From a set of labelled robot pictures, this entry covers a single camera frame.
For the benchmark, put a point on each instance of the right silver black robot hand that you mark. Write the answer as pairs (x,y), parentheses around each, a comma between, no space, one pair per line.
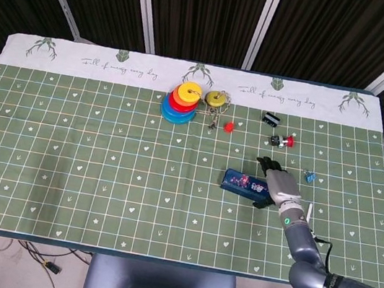
(283,188)

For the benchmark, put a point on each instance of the blue grey pouch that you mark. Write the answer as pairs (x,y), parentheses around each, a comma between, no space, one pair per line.
(237,182)

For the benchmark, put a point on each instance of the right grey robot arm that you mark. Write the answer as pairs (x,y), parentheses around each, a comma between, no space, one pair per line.
(303,245)

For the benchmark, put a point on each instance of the blue binder clip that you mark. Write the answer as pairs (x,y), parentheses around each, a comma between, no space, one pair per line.
(309,177)

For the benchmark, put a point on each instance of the white plastic stick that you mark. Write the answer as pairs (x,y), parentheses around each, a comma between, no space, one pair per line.
(309,212)

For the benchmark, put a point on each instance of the red black small toy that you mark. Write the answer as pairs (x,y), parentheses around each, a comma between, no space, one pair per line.
(290,142)

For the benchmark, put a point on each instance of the small black terminal block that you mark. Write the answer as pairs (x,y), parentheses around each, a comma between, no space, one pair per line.
(272,119)

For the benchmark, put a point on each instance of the small red plastic cap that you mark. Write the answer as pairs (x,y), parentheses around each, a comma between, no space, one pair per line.
(229,127)

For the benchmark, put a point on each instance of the black connector with yellow tag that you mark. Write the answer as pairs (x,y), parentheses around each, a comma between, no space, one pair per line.
(54,269)

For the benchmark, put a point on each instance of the green grid tablecloth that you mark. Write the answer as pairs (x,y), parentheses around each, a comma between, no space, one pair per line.
(102,155)

